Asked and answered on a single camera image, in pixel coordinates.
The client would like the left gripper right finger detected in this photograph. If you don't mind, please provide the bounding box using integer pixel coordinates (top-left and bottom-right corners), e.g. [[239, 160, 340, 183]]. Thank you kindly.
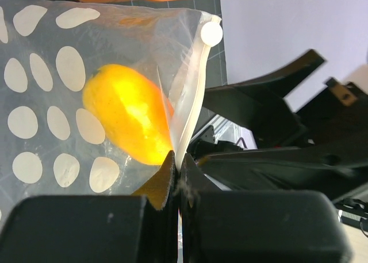
[[181, 155, 352, 262]]

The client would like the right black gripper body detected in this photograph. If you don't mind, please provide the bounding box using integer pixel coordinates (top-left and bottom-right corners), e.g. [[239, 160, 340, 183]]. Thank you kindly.
[[188, 49, 367, 203]]

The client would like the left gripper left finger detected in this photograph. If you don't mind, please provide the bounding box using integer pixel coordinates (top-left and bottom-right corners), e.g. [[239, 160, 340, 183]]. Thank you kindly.
[[1, 152, 178, 262]]

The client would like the yellow mango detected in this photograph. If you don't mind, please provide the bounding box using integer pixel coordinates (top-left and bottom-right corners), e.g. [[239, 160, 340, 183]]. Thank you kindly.
[[82, 64, 174, 165]]

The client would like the white dotted zip bag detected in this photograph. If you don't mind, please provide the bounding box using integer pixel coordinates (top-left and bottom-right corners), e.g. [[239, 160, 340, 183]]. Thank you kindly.
[[1, 0, 223, 214]]

